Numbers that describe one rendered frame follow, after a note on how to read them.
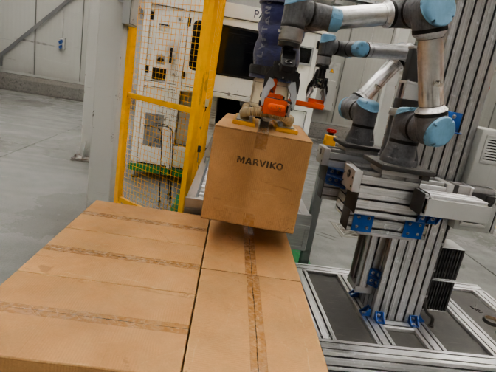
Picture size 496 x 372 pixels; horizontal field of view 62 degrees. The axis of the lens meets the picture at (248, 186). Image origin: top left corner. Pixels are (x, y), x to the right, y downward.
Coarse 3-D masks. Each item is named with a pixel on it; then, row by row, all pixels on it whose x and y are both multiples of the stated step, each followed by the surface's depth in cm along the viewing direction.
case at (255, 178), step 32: (224, 128) 164; (256, 128) 175; (224, 160) 167; (256, 160) 167; (288, 160) 166; (224, 192) 171; (256, 192) 170; (288, 192) 170; (256, 224) 174; (288, 224) 173
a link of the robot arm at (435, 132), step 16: (416, 0) 139; (432, 0) 133; (448, 0) 134; (416, 16) 139; (432, 16) 134; (448, 16) 135; (416, 32) 141; (432, 32) 138; (432, 48) 141; (432, 64) 143; (432, 80) 145; (432, 96) 146; (416, 112) 152; (432, 112) 147; (416, 128) 154; (432, 128) 147; (448, 128) 149; (432, 144) 151
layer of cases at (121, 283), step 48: (96, 240) 167; (144, 240) 175; (192, 240) 183; (240, 240) 192; (0, 288) 125; (48, 288) 129; (96, 288) 134; (144, 288) 139; (192, 288) 144; (240, 288) 149; (288, 288) 155; (0, 336) 105; (48, 336) 108; (96, 336) 111; (144, 336) 114; (192, 336) 118; (240, 336) 122; (288, 336) 126
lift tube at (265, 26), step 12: (264, 12) 177; (276, 12) 173; (264, 24) 178; (276, 24) 175; (264, 36) 178; (276, 36) 175; (264, 48) 179; (276, 48) 177; (264, 60) 178; (276, 60) 177
